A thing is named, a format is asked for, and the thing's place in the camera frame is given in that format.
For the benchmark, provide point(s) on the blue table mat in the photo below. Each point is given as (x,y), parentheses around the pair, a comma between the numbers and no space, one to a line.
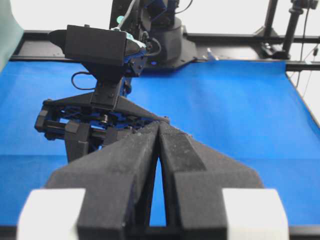
(247,110)

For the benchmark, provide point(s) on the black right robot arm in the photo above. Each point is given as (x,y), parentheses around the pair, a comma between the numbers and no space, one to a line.
(142,33)

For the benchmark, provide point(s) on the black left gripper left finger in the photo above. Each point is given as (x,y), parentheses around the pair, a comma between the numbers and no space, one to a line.
(118,182)

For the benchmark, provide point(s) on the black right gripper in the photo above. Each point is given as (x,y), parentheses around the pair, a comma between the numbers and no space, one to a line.
(98,118)

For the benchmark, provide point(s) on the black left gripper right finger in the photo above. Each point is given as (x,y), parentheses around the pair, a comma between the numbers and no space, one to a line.
(193,177)

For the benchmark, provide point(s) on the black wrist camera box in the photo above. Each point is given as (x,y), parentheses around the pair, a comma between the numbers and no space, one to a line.
(95,45)

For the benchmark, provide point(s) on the black camera stand pole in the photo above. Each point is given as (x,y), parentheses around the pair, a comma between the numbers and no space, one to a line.
(267,31)

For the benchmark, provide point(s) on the black metal table frame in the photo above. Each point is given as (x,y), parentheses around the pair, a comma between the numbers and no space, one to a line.
(36,46)

